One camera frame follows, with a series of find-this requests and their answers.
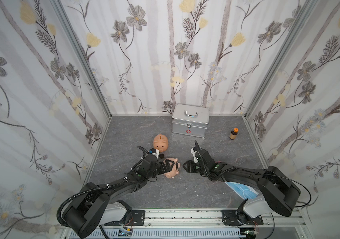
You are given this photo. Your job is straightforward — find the pink piggy bank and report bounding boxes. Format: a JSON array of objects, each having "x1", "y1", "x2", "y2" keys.
[
  {"x1": 165, "y1": 158, "x2": 181, "y2": 179},
  {"x1": 153, "y1": 134, "x2": 169, "y2": 153}
]

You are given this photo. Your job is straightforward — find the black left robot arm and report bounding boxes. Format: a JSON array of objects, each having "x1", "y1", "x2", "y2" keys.
[{"x1": 56, "y1": 146, "x2": 179, "y2": 239}]

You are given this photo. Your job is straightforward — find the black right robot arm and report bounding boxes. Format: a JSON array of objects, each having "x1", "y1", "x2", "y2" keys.
[{"x1": 183, "y1": 142, "x2": 301, "y2": 219}]

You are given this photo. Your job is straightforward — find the small brown orange-capped bottle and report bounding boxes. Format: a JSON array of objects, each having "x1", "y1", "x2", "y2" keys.
[{"x1": 229, "y1": 128, "x2": 239, "y2": 140}]

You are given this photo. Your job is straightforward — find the silver aluminium first aid case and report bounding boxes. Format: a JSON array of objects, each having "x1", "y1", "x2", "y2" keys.
[{"x1": 172, "y1": 104, "x2": 209, "y2": 138}]

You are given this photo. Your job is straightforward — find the blue face mask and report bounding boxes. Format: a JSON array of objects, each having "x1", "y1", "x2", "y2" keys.
[{"x1": 225, "y1": 182, "x2": 259, "y2": 200}]

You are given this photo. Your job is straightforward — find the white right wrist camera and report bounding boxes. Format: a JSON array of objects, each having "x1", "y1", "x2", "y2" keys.
[{"x1": 191, "y1": 147, "x2": 199, "y2": 163}]

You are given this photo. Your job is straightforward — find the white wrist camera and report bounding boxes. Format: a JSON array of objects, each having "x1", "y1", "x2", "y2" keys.
[
  {"x1": 191, "y1": 147, "x2": 199, "y2": 163},
  {"x1": 149, "y1": 148, "x2": 161, "y2": 161}
]

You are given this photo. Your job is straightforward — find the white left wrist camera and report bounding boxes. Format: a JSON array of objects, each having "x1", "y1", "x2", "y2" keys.
[{"x1": 149, "y1": 148, "x2": 161, "y2": 161}]

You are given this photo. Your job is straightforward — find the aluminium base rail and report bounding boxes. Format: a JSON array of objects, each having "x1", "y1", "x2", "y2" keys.
[{"x1": 88, "y1": 209, "x2": 313, "y2": 239}]

